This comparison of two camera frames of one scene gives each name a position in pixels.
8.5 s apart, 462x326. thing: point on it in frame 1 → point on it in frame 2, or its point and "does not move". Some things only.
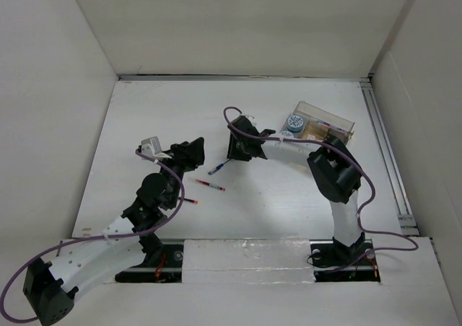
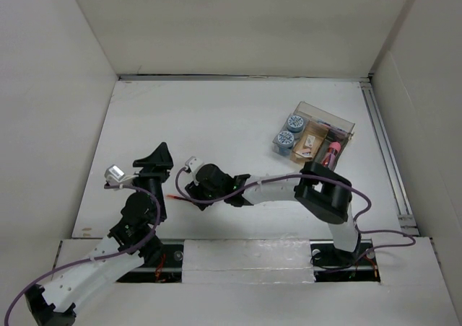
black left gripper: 186,154 → 157,164
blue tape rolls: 286,134 does not move
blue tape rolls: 295,123 does not move
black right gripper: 232,152 → 195,191
